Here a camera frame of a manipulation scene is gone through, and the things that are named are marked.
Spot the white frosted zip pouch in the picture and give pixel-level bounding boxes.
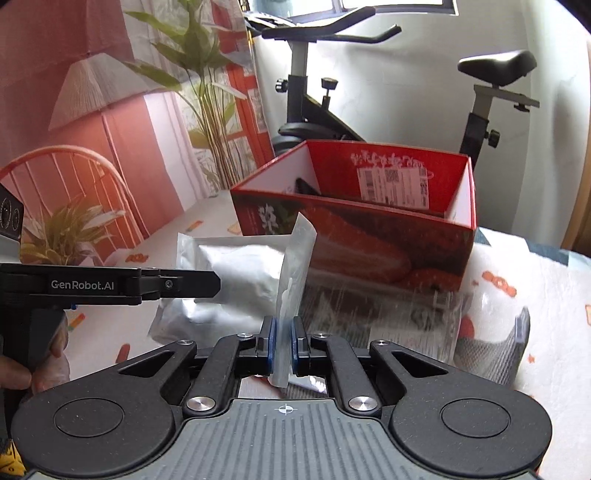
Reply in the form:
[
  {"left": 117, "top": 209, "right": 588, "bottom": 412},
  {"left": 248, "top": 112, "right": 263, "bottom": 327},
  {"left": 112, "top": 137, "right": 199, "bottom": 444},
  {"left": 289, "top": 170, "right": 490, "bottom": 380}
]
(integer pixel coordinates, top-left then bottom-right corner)
[{"left": 270, "top": 213, "right": 317, "bottom": 388}]

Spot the small yellow-green plant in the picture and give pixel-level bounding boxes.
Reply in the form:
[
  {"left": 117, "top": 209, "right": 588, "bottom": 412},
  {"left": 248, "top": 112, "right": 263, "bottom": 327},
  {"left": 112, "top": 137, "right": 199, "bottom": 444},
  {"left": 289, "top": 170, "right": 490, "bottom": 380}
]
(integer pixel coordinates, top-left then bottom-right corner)
[{"left": 20, "top": 199, "right": 125, "bottom": 266}]

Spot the red wooden chair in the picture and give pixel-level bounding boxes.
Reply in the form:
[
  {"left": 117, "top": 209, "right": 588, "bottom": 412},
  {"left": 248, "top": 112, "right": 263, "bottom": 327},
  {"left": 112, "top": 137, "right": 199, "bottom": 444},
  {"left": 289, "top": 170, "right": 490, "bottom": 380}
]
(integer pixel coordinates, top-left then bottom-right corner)
[{"left": 1, "top": 145, "right": 144, "bottom": 266}]

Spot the red strawberry cardboard box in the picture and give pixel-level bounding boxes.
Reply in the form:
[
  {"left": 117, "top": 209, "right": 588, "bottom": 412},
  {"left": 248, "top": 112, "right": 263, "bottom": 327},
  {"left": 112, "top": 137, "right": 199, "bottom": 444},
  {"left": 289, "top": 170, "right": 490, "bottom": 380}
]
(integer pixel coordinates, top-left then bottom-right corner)
[{"left": 230, "top": 140, "right": 477, "bottom": 292}]

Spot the grey knitted cloth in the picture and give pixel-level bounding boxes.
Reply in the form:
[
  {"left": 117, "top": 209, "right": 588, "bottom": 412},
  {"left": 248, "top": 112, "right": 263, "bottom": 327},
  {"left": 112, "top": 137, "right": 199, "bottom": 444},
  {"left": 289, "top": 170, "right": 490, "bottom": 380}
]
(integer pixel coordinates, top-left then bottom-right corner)
[{"left": 454, "top": 307, "right": 531, "bottom": 387}]

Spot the window with dark frame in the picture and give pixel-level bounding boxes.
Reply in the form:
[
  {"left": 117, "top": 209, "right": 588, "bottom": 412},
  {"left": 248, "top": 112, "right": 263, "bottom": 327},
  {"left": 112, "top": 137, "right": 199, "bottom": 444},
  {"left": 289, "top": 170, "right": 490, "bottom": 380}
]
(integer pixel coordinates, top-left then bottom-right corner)
[{"left": 242, "top": 0, "right": 459, "bottom": 23}]

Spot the green potted plant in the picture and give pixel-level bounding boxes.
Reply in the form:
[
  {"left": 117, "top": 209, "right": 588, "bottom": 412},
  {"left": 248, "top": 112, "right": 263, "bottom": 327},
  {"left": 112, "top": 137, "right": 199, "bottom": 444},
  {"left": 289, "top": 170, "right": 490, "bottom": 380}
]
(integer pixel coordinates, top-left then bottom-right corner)
[{"left": 124, "top": 1, "right": 249, "bottom": 190}]

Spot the red patterned curtain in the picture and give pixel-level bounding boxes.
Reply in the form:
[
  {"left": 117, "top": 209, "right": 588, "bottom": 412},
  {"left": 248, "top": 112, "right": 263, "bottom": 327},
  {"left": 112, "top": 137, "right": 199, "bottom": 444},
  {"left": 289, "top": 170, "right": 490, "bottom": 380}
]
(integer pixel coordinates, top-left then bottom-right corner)
[{"left": 1, "top": 1, "right": 273, "bottom": 243}]

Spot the clear bag black mask pack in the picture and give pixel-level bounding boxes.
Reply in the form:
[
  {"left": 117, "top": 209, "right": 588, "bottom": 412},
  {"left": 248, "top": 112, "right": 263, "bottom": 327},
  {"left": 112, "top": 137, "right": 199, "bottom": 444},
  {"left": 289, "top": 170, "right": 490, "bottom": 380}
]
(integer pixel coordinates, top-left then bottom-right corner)
[{"left": 300, "top": 269, "right": 472, "bottom": 364}]

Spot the left human hand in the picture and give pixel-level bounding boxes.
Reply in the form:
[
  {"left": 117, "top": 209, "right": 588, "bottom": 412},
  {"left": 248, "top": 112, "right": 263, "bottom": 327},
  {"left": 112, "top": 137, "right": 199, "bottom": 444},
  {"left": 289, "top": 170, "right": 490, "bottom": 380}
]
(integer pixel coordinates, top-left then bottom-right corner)
[{"left": 1, "top": 320, "right": 70, "bottom": 394}]

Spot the silver foil pouch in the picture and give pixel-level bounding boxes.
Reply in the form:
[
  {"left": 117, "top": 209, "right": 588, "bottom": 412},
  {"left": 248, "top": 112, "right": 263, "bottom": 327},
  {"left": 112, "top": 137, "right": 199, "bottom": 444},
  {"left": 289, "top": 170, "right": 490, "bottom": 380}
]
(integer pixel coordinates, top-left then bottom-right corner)
[{"left": 148, "top": 234, "right": 290, "bottom": 348}]

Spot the black exercise bike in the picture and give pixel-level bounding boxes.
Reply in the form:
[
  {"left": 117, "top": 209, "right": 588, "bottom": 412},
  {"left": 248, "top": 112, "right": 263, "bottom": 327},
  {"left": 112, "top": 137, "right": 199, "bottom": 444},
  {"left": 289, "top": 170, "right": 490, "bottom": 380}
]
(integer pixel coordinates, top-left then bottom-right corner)
[{"left": 243, "top": 6, "right": 540, "bottom": 162}]

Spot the brown wooden door frame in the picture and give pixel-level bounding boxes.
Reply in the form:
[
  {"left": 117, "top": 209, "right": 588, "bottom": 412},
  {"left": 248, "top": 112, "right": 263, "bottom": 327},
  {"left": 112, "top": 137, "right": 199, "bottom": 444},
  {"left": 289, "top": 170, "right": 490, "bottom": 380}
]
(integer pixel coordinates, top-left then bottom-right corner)
[{"left": 562, "top": 186, "right": 591, "bottom": 257}]

